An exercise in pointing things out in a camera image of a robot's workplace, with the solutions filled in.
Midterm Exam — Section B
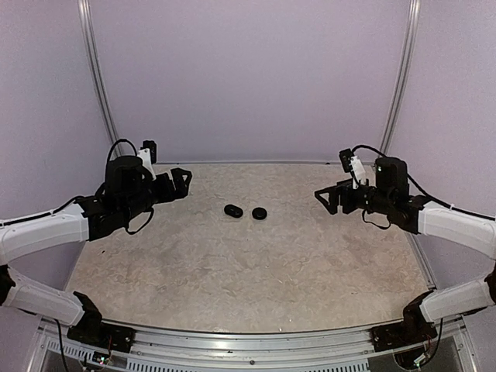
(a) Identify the front aluminium rail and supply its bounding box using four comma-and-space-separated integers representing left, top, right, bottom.
36, 305, 476, 372

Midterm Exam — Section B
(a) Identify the black earbud charging case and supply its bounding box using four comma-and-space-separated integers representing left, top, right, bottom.
224, 204, 243, 219

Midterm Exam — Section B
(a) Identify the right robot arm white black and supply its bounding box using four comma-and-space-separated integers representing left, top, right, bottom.
314, 150, 495, 344

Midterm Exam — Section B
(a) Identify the aluminium frame post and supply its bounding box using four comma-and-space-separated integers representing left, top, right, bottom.
77, 0, 119, 145
380, 0, 422, 154

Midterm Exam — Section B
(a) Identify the right aluminium frame post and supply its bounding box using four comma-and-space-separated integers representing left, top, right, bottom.
380, 0, 422, 154

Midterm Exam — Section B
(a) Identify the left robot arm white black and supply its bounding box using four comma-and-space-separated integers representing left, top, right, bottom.
1, 150, 192, 345

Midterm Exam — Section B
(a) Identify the black round earbud case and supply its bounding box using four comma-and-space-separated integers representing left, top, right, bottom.
252, 207, 267, 220

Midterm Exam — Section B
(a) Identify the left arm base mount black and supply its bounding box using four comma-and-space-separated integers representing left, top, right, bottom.
67, 322, 136, 353

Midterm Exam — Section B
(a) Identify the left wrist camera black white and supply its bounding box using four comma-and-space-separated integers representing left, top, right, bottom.
138, 139, 157, 181

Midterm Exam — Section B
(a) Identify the left aluminium frame post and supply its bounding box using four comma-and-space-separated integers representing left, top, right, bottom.
77, 0, 119, 145

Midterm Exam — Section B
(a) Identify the right wrist camera cable black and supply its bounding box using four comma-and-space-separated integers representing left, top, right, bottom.
351, 144, 495, 222

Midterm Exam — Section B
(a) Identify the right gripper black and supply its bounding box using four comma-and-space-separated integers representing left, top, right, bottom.
315, 177, 394, 215

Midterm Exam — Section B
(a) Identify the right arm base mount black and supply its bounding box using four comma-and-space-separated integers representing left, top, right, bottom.
370, 321, 438, 353

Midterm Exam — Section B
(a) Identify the wrist camera cable black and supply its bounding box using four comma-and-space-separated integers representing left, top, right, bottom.
351, 144, 495, 222
106, 138, 140, 171

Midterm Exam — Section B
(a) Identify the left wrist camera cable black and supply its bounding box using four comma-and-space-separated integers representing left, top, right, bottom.
106, 138, 140, 171

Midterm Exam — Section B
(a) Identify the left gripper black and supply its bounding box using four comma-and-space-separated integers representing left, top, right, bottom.
122, 167, 191, 222

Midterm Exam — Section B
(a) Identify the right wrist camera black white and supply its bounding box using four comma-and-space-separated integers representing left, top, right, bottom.
339, 149, 369, 189

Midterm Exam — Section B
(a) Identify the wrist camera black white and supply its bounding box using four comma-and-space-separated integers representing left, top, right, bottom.
339, 149, 369, 189
138, 139, 157, 181

